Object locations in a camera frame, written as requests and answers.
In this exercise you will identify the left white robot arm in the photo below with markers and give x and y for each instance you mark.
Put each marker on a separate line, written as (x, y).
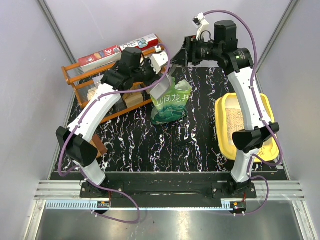
(74, 140)

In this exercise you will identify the beige sponge pack left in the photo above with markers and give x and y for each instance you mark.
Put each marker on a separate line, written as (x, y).
(132, 99)

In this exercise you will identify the red white foil box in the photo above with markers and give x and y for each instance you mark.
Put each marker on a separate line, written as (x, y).
(144, 43)

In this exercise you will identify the brown scouring pad pack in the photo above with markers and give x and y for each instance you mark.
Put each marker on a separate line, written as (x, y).
(98, 144)

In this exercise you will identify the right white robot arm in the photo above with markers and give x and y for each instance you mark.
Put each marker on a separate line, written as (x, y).
(237, 64)

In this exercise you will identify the yellow litter box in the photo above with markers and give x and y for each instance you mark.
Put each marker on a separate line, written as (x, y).
(229, 119)

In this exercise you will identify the orange wooden shelf rack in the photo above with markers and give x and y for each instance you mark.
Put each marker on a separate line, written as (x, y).
(86, 84)

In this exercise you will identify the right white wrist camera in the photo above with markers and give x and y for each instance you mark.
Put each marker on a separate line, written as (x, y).
(201, 24)

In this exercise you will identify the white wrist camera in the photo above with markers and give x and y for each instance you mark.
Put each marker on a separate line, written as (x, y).
(158, 59)
(201, 24)

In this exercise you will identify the green litter bag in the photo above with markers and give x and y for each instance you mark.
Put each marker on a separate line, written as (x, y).
(172, 106)

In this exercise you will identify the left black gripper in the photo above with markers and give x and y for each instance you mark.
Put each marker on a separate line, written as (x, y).
(154, 76)

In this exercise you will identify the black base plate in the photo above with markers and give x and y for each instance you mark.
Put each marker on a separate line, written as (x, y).
(170, 189)

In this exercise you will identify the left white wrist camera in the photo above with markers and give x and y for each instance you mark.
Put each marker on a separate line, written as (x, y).
(158, 59)

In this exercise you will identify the grey metal scoop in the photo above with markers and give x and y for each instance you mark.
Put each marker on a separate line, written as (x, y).
(161, 88)

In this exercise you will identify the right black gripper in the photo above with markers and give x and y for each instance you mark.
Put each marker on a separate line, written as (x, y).
(188, 55)

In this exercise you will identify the red grey wrap box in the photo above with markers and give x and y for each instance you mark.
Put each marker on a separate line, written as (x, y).
(100, 58)

